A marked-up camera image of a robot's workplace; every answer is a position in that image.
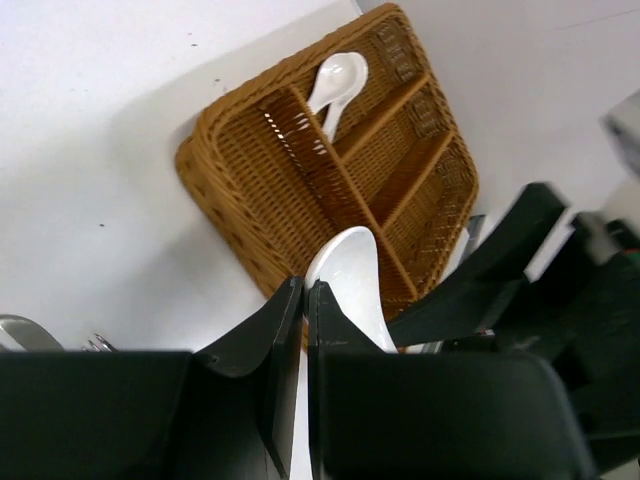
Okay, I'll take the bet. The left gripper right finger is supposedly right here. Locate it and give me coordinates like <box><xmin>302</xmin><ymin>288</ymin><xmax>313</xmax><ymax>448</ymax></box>
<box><xmin>308</xmin><ymin>282</ymin><xmax>595</xmax><ymax>479</ymax></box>

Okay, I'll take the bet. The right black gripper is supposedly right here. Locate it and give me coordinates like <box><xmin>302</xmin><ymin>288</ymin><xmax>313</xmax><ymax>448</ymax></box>
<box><xmin>389</xmin><ymin>182</ymin><xmax>639</xmax><ymax>470</ymax></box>

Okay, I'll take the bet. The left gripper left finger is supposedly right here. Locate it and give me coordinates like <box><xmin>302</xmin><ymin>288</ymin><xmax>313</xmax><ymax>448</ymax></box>
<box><xmin>192</xmin><ymin>277</ymin><xmax>304</xmax><ymax>479</ymax></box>

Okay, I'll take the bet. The white ceramic spoon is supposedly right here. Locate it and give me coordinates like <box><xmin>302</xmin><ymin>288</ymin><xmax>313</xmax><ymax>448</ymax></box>
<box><xmin>318</xmin><ymin>52</ymin><xmax>369</xmax><ymax>142</ymax></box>
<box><xmin>307</xmin><ymin>53</ymin><xmax>357</xmax><ymax>114</ymax></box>
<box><xmin>290</xmin><ymin>226</ymin><xmax>397</xmax><ymax>479</ymax></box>

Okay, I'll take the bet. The steel fork right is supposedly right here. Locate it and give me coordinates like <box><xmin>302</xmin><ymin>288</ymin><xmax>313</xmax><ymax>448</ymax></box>
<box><xmin>81</xmin><ymin>333</ymin><xmax>116</xmax><ymax>352</ymax></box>

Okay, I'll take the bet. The wicker cutlery tray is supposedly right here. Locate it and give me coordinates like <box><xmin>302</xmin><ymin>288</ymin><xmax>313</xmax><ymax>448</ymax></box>
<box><xmin>175</xmin><ymin>3</ymin><xmax>478</xmax><ymax>319</ymax></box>

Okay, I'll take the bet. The silver knife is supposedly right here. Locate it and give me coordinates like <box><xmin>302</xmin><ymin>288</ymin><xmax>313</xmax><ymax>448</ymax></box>
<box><xmin>1</xmin><ymin>314</ymin><xmax>64</xmax><ymax>351</ymax></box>

